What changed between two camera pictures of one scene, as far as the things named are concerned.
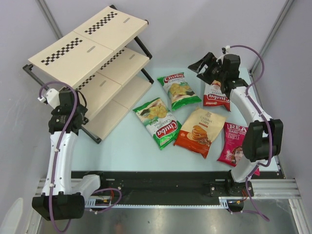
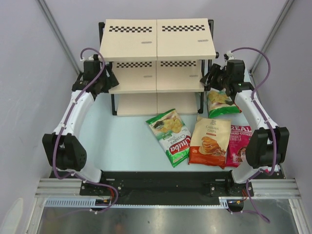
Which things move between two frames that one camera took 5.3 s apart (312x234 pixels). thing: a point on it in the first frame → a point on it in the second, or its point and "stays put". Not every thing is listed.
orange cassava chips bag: (199, 130) → (209, 141)
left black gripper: (56, 111) → (112, 81)
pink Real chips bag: (231, 147) stays put
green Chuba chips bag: (180, 92) → (217, 106)
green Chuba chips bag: (164, 128) → (174, 135)
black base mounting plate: (174, 185) stays put
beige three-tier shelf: (104, 58) → (158, 64)
